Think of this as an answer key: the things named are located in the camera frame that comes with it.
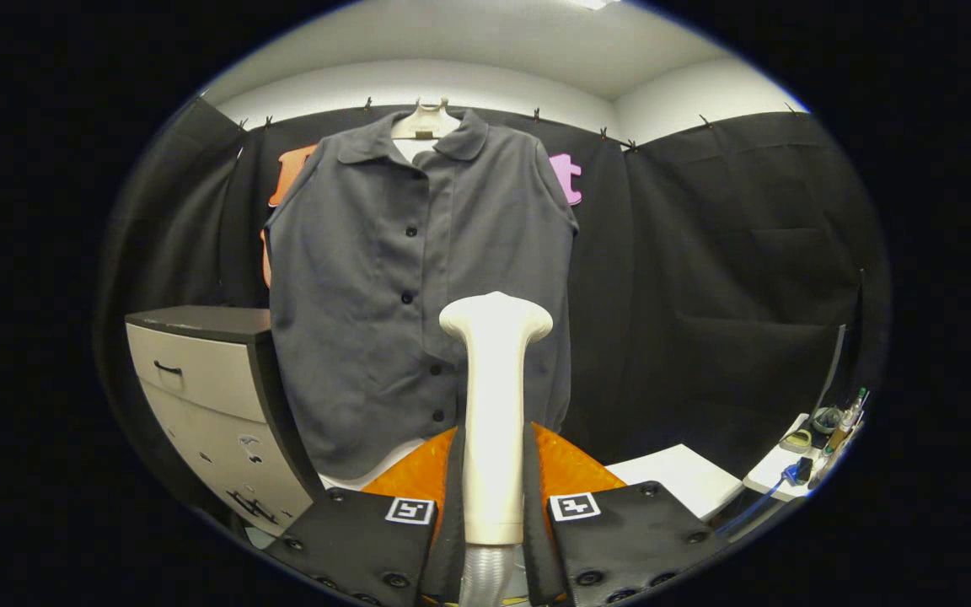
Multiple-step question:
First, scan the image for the grey button shirt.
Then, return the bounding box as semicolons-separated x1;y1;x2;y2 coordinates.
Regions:
264;108;579;481

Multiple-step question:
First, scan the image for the grey drawer cabinet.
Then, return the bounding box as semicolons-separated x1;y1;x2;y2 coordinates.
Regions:
125;305;326;536

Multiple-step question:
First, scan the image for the blue cable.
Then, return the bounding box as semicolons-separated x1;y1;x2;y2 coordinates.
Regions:
717;472;800;536

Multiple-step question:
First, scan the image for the black backdrop cloth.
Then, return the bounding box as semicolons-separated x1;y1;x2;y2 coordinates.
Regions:
96;97;893;507

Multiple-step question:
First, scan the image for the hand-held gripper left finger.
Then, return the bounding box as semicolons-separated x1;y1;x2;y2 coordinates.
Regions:
265;426;467;607

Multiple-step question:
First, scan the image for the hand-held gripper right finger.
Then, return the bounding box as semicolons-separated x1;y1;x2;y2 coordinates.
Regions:
522;419;731;607

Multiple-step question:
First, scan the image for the white side desk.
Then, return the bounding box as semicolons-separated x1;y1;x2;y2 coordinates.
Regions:
743;411;866;502

